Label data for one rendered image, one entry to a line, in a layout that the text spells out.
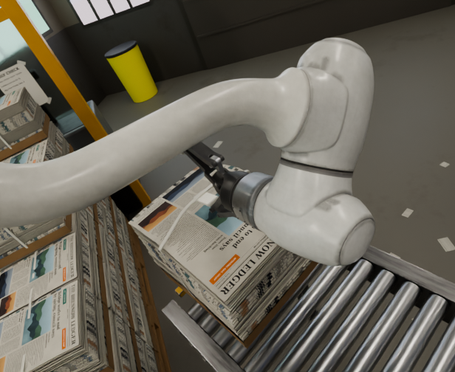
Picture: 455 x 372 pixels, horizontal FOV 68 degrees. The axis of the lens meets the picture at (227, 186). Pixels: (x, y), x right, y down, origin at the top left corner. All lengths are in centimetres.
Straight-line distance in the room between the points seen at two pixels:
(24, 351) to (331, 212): 116
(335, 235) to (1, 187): 36
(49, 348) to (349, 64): 119
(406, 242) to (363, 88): 171
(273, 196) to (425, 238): 172
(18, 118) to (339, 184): 180
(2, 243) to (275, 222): 140
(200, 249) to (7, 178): 43
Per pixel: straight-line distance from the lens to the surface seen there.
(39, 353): 134
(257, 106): 41
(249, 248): 68
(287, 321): 100
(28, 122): 207
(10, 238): 171
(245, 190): 53
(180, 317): 112
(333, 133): 43
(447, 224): 222
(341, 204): 44
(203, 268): 68
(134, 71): 489
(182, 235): 76
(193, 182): 91
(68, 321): 133
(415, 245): 211
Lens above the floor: 168
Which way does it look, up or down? 38 degrees down
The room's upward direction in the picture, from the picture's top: 24 degrees counter-clockwise
